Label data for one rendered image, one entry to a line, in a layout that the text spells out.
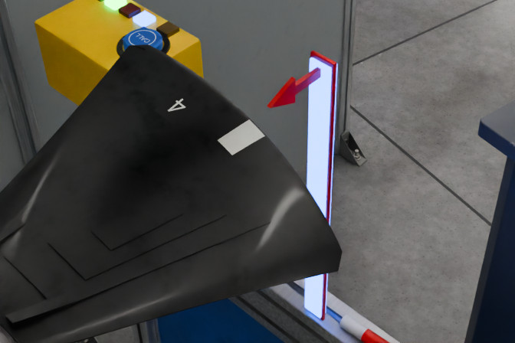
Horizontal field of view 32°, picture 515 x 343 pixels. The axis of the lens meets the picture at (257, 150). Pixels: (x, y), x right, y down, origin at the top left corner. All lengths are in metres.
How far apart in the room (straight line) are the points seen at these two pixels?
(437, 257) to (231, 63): 0.69
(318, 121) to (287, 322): 0.31
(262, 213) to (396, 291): 1.47
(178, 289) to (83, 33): 0.45
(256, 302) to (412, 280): 1.11
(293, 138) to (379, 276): 0.39
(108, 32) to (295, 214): 0.40
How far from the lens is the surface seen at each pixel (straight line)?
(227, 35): 1.78
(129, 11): 0.97
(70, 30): 0.97
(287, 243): 0.60
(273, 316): 0.99
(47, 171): 0.62
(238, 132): 0.64
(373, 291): 2.06
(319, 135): 0.75
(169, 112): 0.64
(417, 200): 2.26
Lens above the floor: 1.62
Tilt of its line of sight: 43 degrees down
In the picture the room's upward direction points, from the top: 2 degrees counter-clockwise
